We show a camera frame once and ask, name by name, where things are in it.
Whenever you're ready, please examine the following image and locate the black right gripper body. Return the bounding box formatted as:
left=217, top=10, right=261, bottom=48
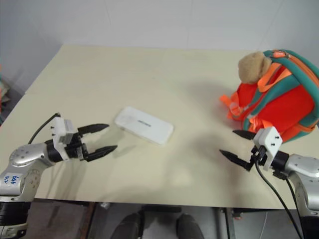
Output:
left=250, top=145, right=268, bottom=166

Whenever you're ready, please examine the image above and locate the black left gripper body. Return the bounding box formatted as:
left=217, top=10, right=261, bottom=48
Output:
left=65, top=131, right=90, bottom=163

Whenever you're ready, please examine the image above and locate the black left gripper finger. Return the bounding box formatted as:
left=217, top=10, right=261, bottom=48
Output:
left=77, top=123, right=110, bottom=136
left=84, top=145, right=118, bottom=163

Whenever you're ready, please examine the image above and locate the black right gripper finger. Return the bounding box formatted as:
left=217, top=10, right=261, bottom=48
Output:
left=219, top=149, right=253, bottom=173
left=232, top=129, right=258, bottom=143

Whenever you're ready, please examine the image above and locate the orange and green backpack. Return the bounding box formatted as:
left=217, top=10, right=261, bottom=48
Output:
left=219, top=49, right=319, bottom=143

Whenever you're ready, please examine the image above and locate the white rectangular power bank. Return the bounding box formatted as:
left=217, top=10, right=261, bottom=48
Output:
left=114, top=106, right=175, bottom=146

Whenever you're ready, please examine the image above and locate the grey metal table leg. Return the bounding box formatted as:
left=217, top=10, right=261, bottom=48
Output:
left=215, top=207, right=237, bottom=239

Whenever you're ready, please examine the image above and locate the tan plush toy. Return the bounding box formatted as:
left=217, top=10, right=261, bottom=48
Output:
left=237, top=51, right=272, bottom=84

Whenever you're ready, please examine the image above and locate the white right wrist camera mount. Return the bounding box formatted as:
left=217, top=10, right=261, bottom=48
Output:
left=253, top=126, right=284, bottom=171

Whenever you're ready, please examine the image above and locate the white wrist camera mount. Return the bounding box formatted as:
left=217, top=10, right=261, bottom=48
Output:
left=50, top=117, right=76, bottom=160
left=253, top=126, right=284, bottom=171

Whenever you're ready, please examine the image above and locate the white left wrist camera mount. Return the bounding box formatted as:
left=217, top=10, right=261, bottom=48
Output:
left=50, top=117, right=76, bottom=160

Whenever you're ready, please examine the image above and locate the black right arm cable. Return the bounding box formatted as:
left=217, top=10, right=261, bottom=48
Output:
left=254, top=147, right=306, bottom=239

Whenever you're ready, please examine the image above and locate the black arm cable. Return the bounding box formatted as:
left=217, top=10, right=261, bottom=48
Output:
left=254, top=147, right=306, bottom=239
left=28, top=113, right=62, bottom=145

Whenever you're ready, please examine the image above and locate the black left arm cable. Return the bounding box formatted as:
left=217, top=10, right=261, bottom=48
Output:
left=28, top=113, right=62, bottom=145

